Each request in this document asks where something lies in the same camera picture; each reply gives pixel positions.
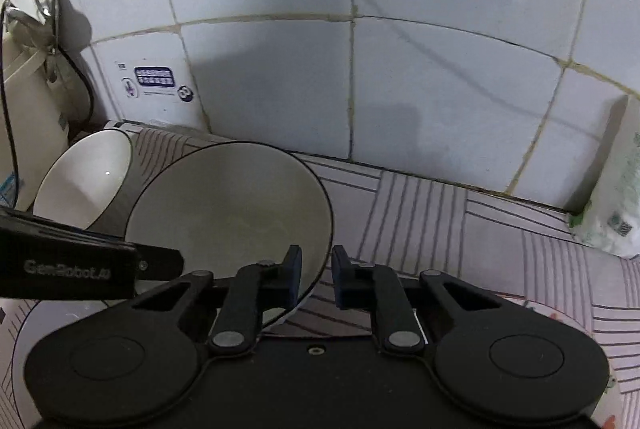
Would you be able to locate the white plate with sun print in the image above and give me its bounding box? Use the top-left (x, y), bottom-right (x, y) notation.
top-left (10, 301), bottom-right (56, 429)

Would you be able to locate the white ribbed bowl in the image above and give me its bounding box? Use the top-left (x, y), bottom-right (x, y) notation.
top-left (32, 129), bottom-right (138, 237)
top-left (125, 141), bottom-right (334, 329)

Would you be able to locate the clear plastic salt bag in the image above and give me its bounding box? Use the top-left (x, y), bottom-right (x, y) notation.
top-left (567, 95), bottom-right (640, 259)

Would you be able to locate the white kitchen appliance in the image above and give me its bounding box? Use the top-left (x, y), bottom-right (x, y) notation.
top-left (0, 9), bottom-right (71, 212)

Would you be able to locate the striped tablecloth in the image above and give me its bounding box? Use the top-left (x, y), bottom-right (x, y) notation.
top-left (0, 121), bottom-right (640, 429)

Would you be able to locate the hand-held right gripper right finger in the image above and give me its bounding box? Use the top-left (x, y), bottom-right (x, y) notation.
top-left (332, 245), bottom-right (506, 357)

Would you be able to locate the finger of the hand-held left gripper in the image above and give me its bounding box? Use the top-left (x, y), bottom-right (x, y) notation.
top-left (135, 245), bottom-right (183, 281)

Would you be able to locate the white rabbit carrot plate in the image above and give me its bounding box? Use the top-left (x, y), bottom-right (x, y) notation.
top-left (522, 301), bottom-right (626, 429)

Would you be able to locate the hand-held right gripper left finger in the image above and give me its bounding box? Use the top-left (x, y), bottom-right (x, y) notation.
top-left (125, 245), bottom-right (304, 357)

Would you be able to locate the white wall sticker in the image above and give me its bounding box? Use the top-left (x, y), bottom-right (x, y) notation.
top-left (114, 59), bottom-right (197, 107)

